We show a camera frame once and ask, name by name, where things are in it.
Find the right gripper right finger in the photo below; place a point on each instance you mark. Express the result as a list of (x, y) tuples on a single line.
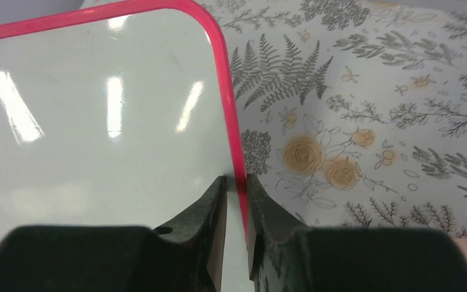
[(286, 254)]

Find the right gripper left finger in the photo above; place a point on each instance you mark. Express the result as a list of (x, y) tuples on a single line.
[(183, 254)]

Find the pink framed whiteboard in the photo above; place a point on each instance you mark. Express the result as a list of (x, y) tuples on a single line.
[(120, 115)]

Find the floral patterned table mat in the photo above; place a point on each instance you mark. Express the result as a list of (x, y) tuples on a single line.
[(353, 113)]

